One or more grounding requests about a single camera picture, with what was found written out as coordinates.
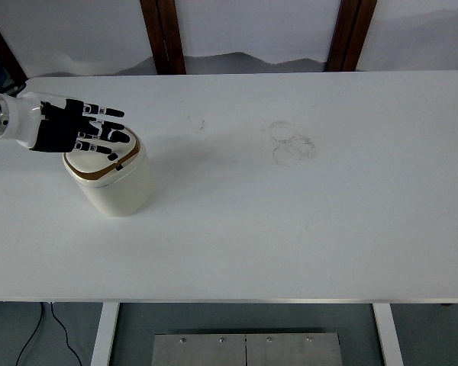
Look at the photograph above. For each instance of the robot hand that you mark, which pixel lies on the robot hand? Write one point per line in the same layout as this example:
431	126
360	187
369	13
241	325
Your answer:
55	129

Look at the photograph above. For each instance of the cream lidded trash bin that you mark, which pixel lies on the cream lidded trash bin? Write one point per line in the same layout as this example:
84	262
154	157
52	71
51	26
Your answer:
118	190

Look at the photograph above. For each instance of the mountain-painted screen panel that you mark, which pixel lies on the mountain-painted screen panel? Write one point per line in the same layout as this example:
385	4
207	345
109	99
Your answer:
255	30
420	34
72	34

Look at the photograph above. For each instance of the white table leg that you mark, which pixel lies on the white table leg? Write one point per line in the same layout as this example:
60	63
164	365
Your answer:
387	335
104	335

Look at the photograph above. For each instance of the grey metal plate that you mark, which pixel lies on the grey metal plate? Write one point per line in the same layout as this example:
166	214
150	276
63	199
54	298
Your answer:
198	352
294	352

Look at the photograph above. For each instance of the dark brown wooden frame post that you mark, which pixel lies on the dark brown wooden frame post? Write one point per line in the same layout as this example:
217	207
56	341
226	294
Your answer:
164	38
351	34
4	49

